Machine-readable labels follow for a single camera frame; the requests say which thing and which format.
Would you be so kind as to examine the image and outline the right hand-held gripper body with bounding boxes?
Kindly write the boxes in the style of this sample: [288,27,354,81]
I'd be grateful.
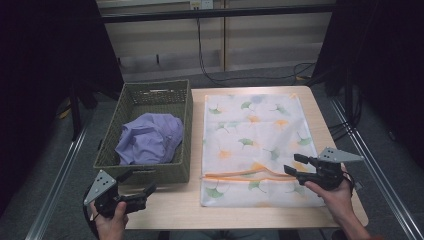
[295,146,365,192]

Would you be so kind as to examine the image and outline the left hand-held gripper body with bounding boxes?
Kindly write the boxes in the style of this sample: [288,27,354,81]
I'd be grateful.
[83,169,148,219]

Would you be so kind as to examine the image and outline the green woven basket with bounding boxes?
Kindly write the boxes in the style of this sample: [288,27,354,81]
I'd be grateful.
[93,79,194,185]

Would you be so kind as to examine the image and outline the purple cloth garment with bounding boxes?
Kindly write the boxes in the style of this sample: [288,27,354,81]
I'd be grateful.
[114,112,185,166]

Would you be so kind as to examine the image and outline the leaf print mesh laundry bag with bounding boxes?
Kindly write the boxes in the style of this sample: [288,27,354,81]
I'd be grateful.
[199,93,326,208]

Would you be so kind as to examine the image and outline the person's right hand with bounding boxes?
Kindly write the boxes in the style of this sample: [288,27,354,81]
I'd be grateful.
[303,171,356,228]

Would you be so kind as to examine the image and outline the person's left hand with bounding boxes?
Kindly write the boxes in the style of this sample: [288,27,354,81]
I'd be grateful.
[90,200,130,240]

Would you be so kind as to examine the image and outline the black metal stand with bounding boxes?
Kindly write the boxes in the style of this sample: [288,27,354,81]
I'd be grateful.
[68,79,121,141]

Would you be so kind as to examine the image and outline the dark curtain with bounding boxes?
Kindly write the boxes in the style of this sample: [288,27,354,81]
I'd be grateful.
[311,0,424,168]
[0,0,124,214]

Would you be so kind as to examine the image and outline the black horizontal bar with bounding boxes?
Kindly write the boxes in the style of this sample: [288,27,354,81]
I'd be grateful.
[99,3,338,24]

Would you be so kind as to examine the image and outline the right hand-held gripper cable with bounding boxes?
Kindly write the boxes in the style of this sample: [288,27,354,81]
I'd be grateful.
[341,170,356,194]

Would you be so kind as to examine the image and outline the metal floor rail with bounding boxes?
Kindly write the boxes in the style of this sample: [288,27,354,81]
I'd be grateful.
[24,128,88,240]
[329,98,424,240]

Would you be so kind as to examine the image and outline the black floor cables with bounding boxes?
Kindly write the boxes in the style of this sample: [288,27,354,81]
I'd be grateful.
[328,96,364,141]

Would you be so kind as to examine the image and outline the black hanging cable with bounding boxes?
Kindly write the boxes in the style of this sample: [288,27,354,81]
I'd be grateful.
[195,18,316,86]

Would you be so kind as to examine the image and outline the white wall outlet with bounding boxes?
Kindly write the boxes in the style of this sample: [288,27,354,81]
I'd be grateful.
[189,0,214,10]

